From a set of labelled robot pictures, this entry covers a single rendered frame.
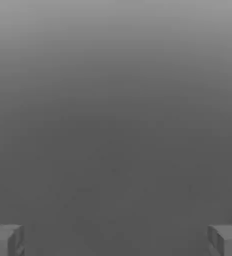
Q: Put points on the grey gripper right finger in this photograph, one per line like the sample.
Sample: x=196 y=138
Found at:
x=228 y=240

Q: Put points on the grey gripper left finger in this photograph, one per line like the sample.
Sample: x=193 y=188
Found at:
x=1 y=240

